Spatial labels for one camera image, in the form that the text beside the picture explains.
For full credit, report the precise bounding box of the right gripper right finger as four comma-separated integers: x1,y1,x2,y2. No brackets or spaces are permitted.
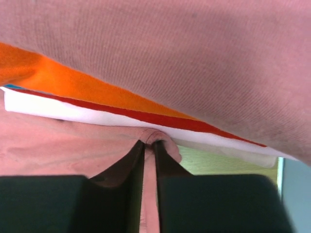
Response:
153,141,294,233

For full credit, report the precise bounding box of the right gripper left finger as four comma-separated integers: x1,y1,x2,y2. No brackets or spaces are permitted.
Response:
0,141,145,233

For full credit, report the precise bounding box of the pink t-shirt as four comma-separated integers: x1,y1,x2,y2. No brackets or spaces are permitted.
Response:
0,106,183,233

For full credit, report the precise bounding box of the folded pink shirt on stack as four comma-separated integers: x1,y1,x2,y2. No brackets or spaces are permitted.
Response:
0,0,311,164

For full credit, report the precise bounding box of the folded light pink shirt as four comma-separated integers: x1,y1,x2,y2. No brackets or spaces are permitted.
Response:
1,87,292,166

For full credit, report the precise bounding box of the folded red shirt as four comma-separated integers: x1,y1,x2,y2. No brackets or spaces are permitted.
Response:
9,87,265,147

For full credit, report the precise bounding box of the folded blue shirt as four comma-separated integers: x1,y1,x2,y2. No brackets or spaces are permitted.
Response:
4,84,26,90

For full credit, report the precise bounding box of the folded orange shirt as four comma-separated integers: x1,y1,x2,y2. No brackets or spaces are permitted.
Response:
0,44,196,120

